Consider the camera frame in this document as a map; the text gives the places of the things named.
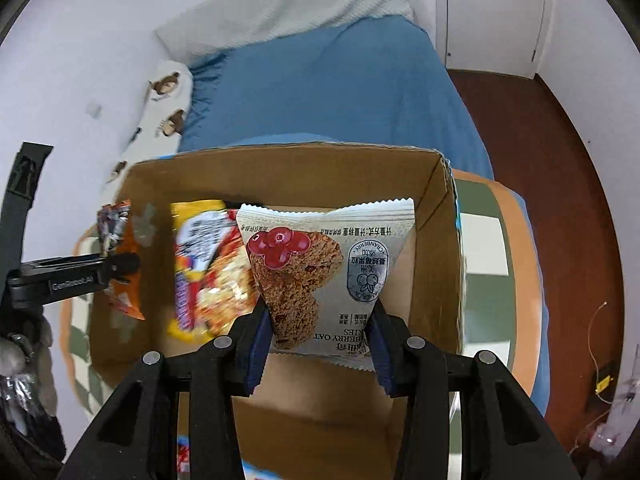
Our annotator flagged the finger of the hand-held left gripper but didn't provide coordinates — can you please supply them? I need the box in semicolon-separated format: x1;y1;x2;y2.
95;251;142;288

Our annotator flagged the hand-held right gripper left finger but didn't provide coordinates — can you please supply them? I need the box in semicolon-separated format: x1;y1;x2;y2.
56;305;273;480

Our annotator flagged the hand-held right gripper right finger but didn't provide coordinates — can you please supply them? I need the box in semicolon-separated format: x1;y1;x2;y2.
372;299;581;480

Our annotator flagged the orange panda snack packet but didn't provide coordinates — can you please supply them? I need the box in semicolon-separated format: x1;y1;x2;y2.
96;199;147;322

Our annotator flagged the white oat cookie packet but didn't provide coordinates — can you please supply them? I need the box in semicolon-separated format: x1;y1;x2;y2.
235;196;416;373

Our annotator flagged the cardboard box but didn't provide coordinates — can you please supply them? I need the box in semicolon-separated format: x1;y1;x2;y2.
87;141;468;480

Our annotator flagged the yellow red snack packet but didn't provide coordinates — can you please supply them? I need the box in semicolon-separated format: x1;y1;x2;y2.
166;199;261;345

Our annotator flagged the bear print pillow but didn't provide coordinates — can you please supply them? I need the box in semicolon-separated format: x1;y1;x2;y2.
102;59;195;196

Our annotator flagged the green checkered table cover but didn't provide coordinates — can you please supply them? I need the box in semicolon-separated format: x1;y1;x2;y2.
59;169;543;480

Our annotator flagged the blue bed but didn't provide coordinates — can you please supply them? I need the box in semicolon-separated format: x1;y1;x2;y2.
177;14;551;418

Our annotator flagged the white door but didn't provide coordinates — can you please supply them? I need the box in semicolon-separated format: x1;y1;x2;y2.
432;0;556;80

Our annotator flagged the thin floor wire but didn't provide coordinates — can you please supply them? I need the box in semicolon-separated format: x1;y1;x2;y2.
586;301;610;411

